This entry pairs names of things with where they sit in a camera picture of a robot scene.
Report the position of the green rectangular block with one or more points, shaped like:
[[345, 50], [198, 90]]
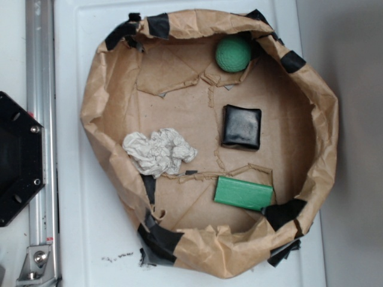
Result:
[[244, 194]]

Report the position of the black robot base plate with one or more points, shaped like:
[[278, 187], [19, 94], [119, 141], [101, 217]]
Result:
[[22, 166]]

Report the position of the black square block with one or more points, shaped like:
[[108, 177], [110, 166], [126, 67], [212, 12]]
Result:
[[241, 128]]

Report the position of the aluminium extrusion rail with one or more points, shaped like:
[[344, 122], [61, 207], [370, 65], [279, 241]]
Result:
[[41, 102]]

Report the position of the metal corner bracket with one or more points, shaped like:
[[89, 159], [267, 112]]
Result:
[[39, 267]]

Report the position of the crumpled white paper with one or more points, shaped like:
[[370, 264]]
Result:
[[163, 152]]

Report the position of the brown paper bag tray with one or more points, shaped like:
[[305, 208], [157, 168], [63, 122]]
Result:
[[160, 72]]

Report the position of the green foam ball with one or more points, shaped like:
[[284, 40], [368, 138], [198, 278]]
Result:
[[233, 54]]

